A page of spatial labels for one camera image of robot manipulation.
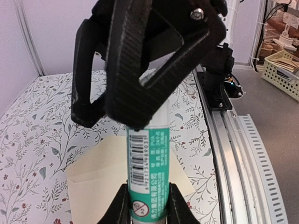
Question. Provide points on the green white glue stick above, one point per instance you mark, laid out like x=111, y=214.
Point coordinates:
x=148, y=165

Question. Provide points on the left aluminium frame post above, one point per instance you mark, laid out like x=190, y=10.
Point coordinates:
x=28, y=39

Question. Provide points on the cream envelope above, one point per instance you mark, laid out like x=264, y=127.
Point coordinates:
x=95, y=178

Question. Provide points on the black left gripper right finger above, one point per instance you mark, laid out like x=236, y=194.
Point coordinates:
x=178, y=210

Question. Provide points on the cream perforated plastic basket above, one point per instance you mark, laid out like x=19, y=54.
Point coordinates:
x=282, y=70

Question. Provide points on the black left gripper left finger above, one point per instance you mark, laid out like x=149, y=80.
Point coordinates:
x=118, y=211

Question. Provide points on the floral patterned table mat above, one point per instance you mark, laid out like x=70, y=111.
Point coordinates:
x=39, y=141

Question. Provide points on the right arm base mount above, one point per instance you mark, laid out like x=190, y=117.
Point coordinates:
x=218, y=83

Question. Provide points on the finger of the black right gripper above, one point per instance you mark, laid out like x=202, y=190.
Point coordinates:
x=84, y=77
x=136, y=98

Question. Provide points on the front aluminium rail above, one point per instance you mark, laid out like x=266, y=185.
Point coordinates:
x=247, y=186

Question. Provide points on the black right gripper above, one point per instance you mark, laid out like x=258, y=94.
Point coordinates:
x=186, y=31

